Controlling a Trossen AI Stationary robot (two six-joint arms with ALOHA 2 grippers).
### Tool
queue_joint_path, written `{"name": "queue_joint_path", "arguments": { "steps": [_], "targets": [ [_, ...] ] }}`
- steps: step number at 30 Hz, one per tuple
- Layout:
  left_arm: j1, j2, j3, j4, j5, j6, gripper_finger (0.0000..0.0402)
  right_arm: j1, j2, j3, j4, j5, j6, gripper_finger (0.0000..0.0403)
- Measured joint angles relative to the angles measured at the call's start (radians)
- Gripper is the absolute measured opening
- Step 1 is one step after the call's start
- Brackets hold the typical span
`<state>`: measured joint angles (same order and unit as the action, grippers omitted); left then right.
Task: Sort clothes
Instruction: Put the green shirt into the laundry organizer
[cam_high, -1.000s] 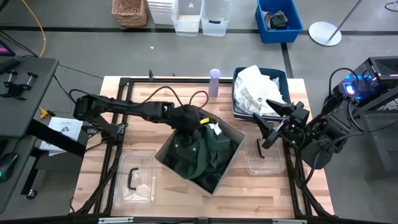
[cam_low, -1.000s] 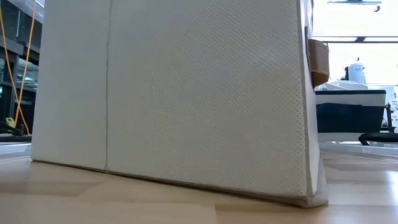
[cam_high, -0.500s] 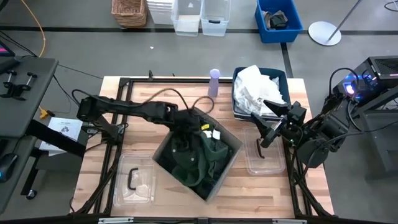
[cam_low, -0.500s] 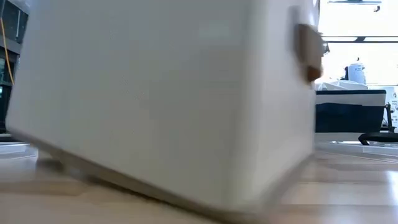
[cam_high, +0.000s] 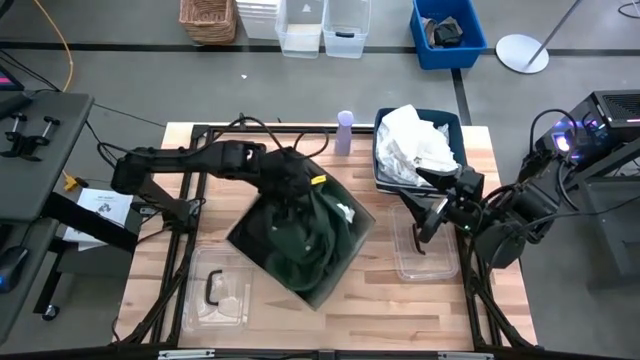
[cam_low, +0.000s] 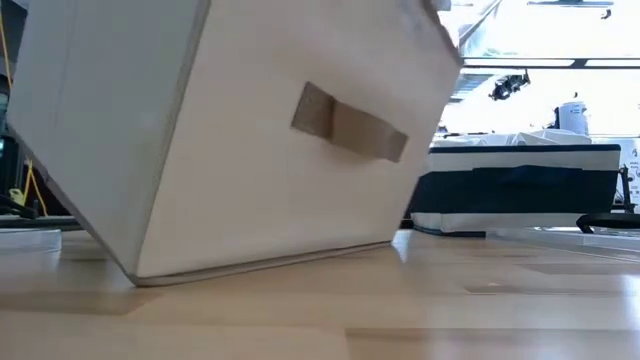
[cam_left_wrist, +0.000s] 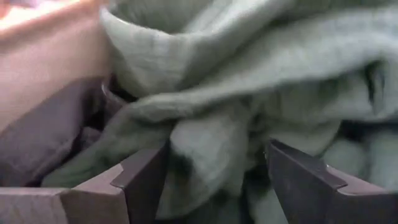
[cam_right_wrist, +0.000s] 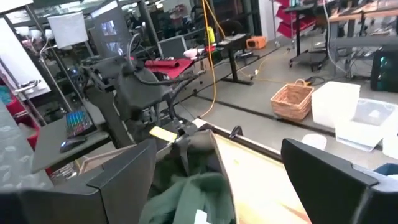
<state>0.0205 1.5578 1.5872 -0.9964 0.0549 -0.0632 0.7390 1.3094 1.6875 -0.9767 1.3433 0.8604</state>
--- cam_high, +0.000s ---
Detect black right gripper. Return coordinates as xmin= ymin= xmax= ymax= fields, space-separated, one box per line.
xmin=398 ymin=166 xmax=486 ymax=245

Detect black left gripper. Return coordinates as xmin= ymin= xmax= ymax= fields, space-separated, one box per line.
xmin=257 ymin=148 xmax=322 ymax=201

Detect square fabric laundry bin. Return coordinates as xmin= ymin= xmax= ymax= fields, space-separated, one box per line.
xmin=225 ymin=155 xmax=377 ymax=312

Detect dark green garment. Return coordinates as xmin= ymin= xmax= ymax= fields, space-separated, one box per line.
xmin=261 ymin=182 xmax=359 ymax=295

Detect white crumpled garments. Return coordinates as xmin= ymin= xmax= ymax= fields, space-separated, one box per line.
xmin=375 ymin=103 xmax=459 ymax=188

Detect navy and white fabric bin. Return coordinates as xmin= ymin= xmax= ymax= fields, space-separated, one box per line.
xmin=372 ymin=106 xmax=470 ymax=197

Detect clear empty plastic container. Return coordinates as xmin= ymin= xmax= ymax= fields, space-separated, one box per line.
xmin=389 ymin=201 xmax=461 ymax=283

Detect purple bottle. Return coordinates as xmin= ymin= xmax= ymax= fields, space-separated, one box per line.
xmin=333 ymin=110 xmax=356 ymax=157

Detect white garment label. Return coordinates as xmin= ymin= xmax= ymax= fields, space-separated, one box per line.
xmin=336 ymin=201 xmax=357 ymax=224

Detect blue plastic bin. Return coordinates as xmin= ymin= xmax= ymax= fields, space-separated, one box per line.
xmin=409 ymin=0 xmax=489 ymax=71

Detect clear plastic bin lid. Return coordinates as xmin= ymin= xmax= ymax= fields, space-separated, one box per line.
xmin=181 ymin=244 xmax=256 ymax=334

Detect clear plastic storage bin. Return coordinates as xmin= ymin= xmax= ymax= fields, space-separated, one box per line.
xmin=274 ymin=0 xmax=326 ymax=60
xmin=321 ymin=0 xmax=373 ymax=60

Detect black garment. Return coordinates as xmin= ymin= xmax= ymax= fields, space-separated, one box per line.
xmin=433 ymin=16 xmax=465 ymax=49

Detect beige garment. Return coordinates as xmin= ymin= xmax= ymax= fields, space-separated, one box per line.
xmin=420 ymin=16 xmax=439 ymax=49

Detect white stanchion base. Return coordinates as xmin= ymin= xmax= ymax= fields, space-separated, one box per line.
xmin=494 ymin=33 xmax=551 ymax=76

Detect wicker basket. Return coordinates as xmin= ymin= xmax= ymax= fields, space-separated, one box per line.
xmin=178 ymin=0 xmax=238 ymax=46

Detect white paper sheet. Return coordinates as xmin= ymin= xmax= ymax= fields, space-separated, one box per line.
xmin=62 ymin=187 xmax=135 ymax=252

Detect dark equipment stand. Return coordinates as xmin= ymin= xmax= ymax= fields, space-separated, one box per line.
xmin=569 ymin=149 xmax=640 ymax=291

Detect black computer with lights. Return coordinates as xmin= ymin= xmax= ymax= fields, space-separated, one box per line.
xmin=533 ymin=89 xmax=640 ymax=174

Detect grey stanchion pole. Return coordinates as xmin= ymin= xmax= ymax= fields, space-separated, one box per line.
xmin=526 ymin=0 xmax=584 ymax=67

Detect grey desk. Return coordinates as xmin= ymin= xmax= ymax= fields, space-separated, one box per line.
xmin=0 ymin=89 xmax=96 ymax=346

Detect black desk clamp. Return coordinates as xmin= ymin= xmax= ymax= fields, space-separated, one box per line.
xmin=0 ymin=111 xmax=62 ymax=163

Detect black computer mouse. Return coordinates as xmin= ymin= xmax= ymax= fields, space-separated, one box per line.
xmin=0 ymin=245 xmax=30 ymax=295

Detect monitor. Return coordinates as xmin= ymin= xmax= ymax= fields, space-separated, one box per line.
xmin=0 ymin=63 xmax=26 ymax=94

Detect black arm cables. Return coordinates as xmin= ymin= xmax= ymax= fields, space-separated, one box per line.
xmin=219 ymin=112 xmax=332 ymax=162

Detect black lid handle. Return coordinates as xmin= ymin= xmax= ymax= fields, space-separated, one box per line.
xmin=203 ymin=269 xmax=224 ymax=307
xmin=411 ymin=223 xmax=428 ymax=257

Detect silver metal bracket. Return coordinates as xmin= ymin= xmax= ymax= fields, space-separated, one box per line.
xmin=436 ymin=351 xmax=495 ymax=360
xmin=156 ymin=349 xmax=217 ymax=360

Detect yellow cable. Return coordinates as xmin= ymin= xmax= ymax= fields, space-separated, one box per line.
xmin=31 ymin=0 xmax=76 ymax=94

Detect black floor cable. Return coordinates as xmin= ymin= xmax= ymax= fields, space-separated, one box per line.
xmin=616 ymin=0 xmax=640 ymax=20

